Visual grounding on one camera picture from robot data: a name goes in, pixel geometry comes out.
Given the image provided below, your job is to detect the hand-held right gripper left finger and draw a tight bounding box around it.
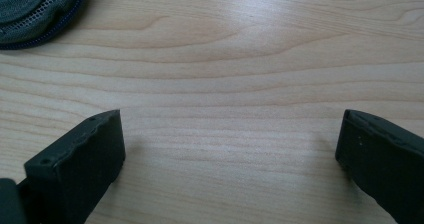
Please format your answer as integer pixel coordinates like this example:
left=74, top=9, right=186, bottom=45
left=23, top=109, right=127, bottom=224

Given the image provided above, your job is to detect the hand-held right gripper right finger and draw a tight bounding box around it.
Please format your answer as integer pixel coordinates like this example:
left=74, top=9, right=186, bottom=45
left=335, top=109, right=424, bottom=224

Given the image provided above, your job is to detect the dark zippered pencil case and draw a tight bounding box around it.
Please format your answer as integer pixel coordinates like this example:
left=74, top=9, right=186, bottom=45
left=0, top=0, right=92, bottom=51

